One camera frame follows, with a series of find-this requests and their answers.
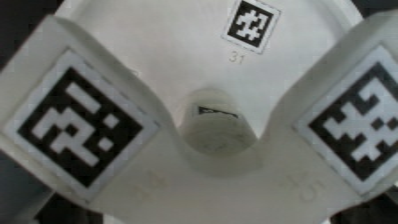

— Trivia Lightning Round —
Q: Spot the white round table top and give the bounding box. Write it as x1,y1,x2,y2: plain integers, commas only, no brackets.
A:
56,0,362,132

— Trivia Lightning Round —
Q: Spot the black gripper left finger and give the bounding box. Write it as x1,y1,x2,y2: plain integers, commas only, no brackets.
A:
0,152,104,224

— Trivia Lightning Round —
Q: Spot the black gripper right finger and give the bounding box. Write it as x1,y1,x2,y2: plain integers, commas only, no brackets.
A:
330,188,398,224

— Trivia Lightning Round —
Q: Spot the white cross-shaped table base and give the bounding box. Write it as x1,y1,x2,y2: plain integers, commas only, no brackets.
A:
0,10,398,224

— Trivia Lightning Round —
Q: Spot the white cylindrical table leg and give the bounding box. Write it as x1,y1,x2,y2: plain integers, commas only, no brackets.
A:
179,88,257,157

